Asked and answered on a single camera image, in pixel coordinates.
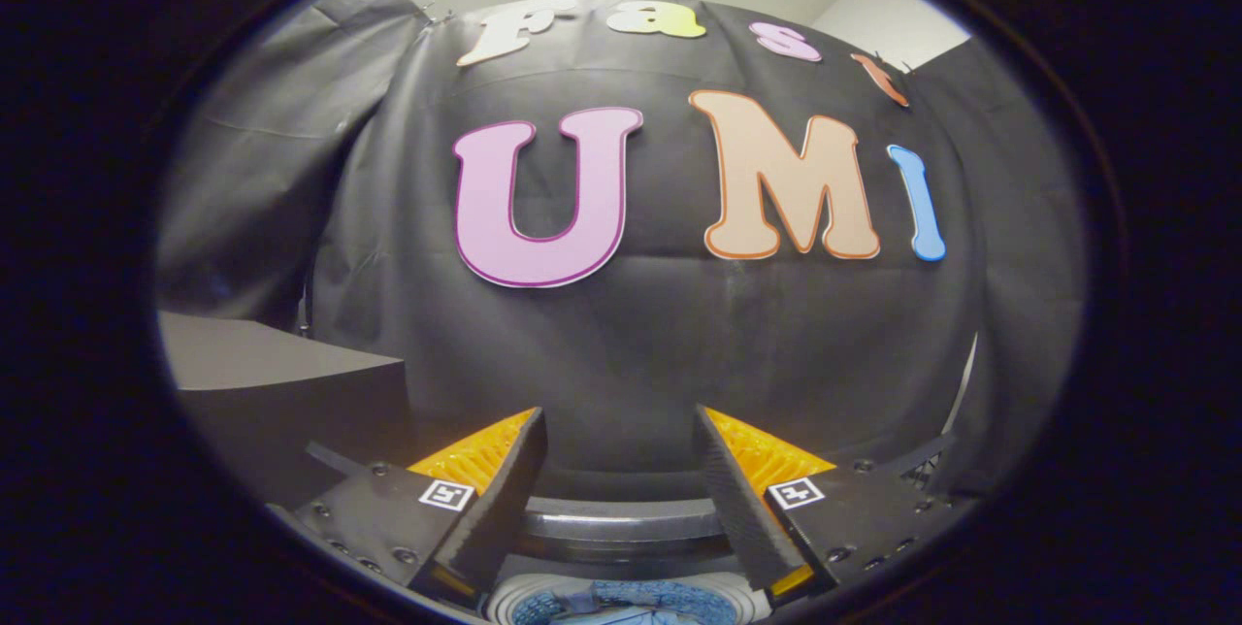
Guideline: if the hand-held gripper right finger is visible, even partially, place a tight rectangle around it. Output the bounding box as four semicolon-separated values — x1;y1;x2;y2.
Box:
694;404;958;605

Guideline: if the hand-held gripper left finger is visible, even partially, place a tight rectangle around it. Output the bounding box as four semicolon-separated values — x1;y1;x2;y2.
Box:
291;407;549;609

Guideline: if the grey washing machine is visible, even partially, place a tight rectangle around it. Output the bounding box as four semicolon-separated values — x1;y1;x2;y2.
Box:
485;557;777;624

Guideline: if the light blue cloth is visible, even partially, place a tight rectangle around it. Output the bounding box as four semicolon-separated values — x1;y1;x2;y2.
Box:
514;578;738;624

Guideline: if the black backdrop cloth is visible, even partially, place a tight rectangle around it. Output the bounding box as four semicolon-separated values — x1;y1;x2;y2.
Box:
155;0;1088;500

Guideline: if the white cabinet with dark frame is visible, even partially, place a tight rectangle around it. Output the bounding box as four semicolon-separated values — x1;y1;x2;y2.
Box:
158;310;409;510

